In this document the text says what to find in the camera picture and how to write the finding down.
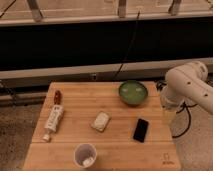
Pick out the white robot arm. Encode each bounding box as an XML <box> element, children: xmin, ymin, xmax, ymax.
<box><xmin>160</xmin><ymin>61</ymin><xmax>213</xmax><ymax>124</ymax></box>

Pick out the green ceramic bowl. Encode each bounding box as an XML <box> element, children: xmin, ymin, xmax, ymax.
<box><xmin>118</xmin><ymin>80</ymin><xmax>148</xmax><ymax>106</ymax></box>

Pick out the white sponge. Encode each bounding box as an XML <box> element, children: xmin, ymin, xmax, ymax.
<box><xmin>91</xmin><ymin>112</ymin><xmax>110</xmax><ymax>132</ymax></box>

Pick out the clear plastic cup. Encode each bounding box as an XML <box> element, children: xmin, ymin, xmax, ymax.
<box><xmin>73</xmin><ymin>143</ymin><xmax>98</xmax><ymax>169</ymax></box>

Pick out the black smartphone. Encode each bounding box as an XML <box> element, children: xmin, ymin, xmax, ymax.
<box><xmin>133</xmin><ymin>119</ymin><xmax>149</xmax><ymax>142</ymax></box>

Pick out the red brown handled tool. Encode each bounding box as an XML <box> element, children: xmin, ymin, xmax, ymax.
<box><xmin>54</xmin><ymin>90</ymin><xmax>61</xmax><ymax>105</ymax></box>

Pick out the black hanging cable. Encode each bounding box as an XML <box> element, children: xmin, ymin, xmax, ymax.
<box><xmin>111</xmin><ymin>9</ymin><xmax>142</xmax><ymax>81</ymax></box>

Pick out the black cable by table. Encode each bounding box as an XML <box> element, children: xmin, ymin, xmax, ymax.
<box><xmin>171</xmin><ymin>101</ymin><xmax>199</xmax><ymax>139</ymax></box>

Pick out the white tube with label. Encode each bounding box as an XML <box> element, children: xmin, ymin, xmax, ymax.
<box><xmin>43</xmin><ymin>105</ymin><xmax>64</xmax><ymax>142</ymax></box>

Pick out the small white cup content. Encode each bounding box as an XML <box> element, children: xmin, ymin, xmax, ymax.
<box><xmin>83</xmin><ymin>158</ymin><xmax>93</xmax><ymax>167</ymax></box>

